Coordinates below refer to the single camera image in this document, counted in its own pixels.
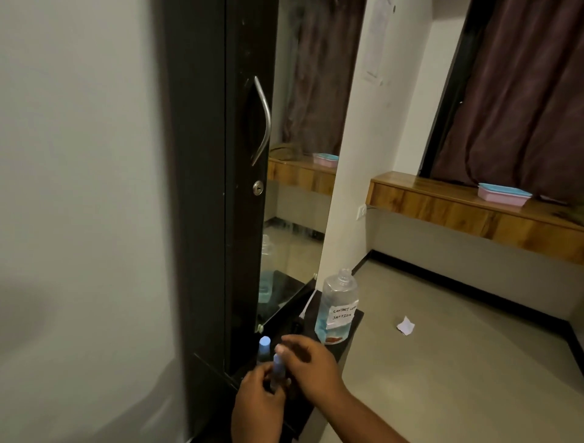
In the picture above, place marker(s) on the person's right hand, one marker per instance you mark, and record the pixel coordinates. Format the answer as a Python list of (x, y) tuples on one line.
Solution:
[(315, 369)]

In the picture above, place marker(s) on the person's left hand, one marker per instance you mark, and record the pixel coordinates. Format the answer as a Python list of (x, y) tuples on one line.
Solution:
[(255, 410)]

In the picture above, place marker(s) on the person's right thumb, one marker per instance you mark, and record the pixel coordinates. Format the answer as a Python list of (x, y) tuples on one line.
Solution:
[(283, 355)]

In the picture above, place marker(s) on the person's left thumb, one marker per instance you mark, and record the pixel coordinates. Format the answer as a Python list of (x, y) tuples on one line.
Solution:
[(262, 370)]

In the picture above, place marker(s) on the small blue tube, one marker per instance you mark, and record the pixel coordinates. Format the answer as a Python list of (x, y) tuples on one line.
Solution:
[(278, 372)]

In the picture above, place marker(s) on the person's right forearm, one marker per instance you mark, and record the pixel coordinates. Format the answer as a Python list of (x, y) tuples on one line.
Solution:
[(365, 422)]

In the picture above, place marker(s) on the small blue-capped vial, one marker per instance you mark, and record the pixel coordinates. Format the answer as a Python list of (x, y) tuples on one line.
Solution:
[(264, 347)]

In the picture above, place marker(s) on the dark glossy shelf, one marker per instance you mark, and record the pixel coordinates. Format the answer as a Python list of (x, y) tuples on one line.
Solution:
[(310, 333)]

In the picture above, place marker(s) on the clear bottle with blue liquid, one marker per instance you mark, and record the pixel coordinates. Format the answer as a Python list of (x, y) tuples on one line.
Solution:
[(337, 305)]

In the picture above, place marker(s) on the crumpled white paper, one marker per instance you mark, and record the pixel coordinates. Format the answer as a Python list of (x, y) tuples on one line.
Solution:
[(405, 325)]

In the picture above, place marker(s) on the round silver keyhole lock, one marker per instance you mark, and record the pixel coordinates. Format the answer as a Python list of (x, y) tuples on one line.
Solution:
[(258, 187)]

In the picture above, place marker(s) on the dark wooden wardrobe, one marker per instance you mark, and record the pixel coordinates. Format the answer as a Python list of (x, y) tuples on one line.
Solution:
[(214, 182)]

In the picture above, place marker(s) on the wooden window ledge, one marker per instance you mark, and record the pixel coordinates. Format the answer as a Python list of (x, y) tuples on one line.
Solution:
[(474, 214)]

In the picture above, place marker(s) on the pink tray with blue lid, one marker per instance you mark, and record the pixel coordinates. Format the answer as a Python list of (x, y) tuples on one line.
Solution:
[(504, 193)]

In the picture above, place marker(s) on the dark maroon curtain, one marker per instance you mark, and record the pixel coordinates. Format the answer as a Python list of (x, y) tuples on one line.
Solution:
[(515, 91)]

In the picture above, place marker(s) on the tall wall mirror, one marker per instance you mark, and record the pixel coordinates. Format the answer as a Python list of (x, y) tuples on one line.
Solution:
[(301, 150)]

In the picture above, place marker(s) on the black window frame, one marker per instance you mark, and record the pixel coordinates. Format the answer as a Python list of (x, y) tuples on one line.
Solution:
[(445, 91)]

